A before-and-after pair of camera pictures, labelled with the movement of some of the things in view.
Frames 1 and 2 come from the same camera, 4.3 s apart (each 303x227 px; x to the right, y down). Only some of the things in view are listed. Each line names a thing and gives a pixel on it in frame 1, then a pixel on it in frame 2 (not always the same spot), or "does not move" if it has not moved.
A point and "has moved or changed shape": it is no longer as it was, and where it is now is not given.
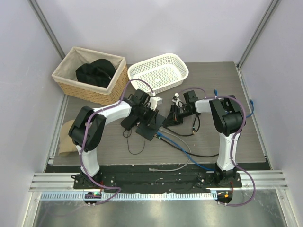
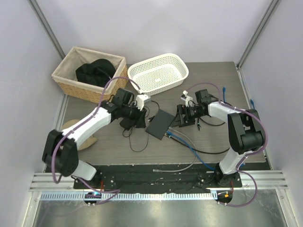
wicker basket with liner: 92,76 does not move
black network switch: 148,134 has moved or changed shape
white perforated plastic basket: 160,74 does not move
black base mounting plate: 156,180 does not move
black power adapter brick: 128,123 does not move
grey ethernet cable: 150,169 to 159,171
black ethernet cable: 188,152 to 187,146
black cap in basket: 99,73 does not move
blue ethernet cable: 175,144 has moved or changed shape
